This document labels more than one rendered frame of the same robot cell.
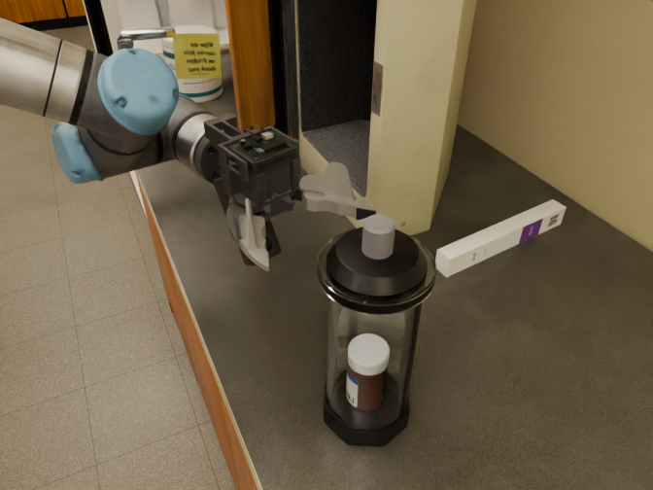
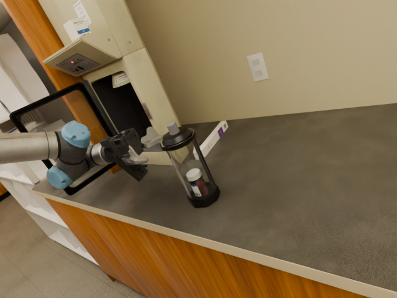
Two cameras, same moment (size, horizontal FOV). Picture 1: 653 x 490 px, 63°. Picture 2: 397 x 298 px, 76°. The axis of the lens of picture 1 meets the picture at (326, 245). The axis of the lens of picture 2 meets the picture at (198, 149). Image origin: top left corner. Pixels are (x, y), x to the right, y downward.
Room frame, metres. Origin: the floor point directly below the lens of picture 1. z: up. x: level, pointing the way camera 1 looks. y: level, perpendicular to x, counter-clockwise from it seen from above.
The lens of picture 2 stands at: (-0.28, 0.13, 1.41)
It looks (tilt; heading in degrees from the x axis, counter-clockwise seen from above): 24 degrees down; 341
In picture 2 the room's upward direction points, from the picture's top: 24 degrees counter-clockwise
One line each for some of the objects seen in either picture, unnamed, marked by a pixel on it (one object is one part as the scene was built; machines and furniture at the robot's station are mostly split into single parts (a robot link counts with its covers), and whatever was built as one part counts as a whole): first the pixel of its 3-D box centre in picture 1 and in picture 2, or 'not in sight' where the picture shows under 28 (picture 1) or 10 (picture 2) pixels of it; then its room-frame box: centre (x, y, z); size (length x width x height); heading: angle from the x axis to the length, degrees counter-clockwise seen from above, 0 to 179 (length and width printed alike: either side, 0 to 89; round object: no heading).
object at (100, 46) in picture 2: not in sight; (80, 59); (0.80, 0.05, 1.46); 0.32 x 0.11 x 0.10; 26
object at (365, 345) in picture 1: (370, 340); (191, 167); (0.37, -0.05, 1.06); 0.11 x 0.11 x 0.21
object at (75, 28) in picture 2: not in sight; (77, 30); (0.73, 0.01, 1.54); 0.05 x 0.05 x 0.06; 29
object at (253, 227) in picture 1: (253, 227); (135, 154); (0.43, 0.07, 1.16); 0.09 x 0.03 x 0.06; 6
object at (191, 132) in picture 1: (214, 148); (106, 152); (0.60, 0.14, 1.16); 0.08 x 0.05 x 0.08; 131
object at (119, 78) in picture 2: not in sight; (129, 73); (0.85, -0.10, 1.34); 0.18 x 0.18 x 0.05
